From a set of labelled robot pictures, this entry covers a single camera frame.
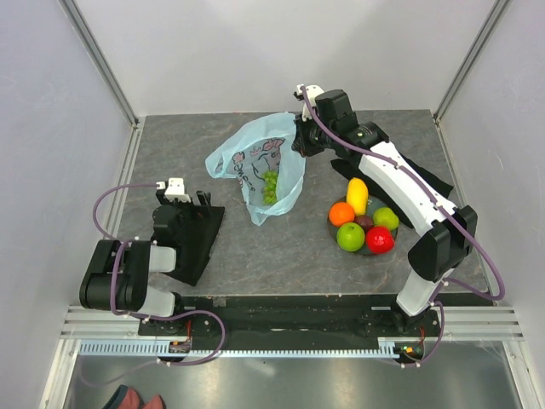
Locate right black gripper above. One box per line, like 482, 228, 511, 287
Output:
293, 109, 336, 158

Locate light blue plastic bag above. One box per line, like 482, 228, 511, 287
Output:
205, 112, 306, 226

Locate green grape bunch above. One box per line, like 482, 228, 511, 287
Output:
263, 170, 278, 205

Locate yellow mango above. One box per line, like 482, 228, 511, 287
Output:
346, 178, 369, 216

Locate green apple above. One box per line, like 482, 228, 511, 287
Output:
336, 222, 365, 252

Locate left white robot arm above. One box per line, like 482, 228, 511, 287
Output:
79, 188, 225, 335

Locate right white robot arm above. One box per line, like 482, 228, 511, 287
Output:
292, 84, 478, 336

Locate left black cloth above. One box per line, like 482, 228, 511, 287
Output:
154, 205, 225, 286

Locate black cloth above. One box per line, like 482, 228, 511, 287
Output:
154, 205, 225, 286
330, 156, 454, 228

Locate right black cloth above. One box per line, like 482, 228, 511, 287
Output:
330, 156, 454, 228

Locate orange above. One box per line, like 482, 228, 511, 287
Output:
328, 202, 356, 228

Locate dark fruit plate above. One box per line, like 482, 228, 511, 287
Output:
327, 195, 399, 256

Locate dark purple plum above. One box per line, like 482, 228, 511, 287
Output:
354, 215, 375, 233

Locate green pear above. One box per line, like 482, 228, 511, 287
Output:
372, 207, 399, 231

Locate red apple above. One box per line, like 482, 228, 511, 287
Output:
365, 227, 395, 255

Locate pink shoe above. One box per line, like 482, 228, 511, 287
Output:
142, 395, 165, 409
103, 385, 144, 409

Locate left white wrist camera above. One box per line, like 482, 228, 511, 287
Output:
156, 177, 192, 204

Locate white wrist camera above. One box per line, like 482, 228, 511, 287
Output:
156, 177, 192, 204
293, 84, 324, 122

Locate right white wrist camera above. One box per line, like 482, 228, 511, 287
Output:
293, 84, 324, 122

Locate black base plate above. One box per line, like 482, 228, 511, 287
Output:
127, 292, 444, 342

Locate toothed cable duct rail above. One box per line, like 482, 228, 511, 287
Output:
78, 339, 400, 359

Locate right aluminium corner post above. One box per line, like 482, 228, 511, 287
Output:
433, 0, 511, 125

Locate aluminium corner post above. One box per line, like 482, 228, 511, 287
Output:
433, 0, 511, 125
59, 0, 139, 127

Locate left aluminium corner post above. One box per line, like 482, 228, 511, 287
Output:
59, 0, 139, 127

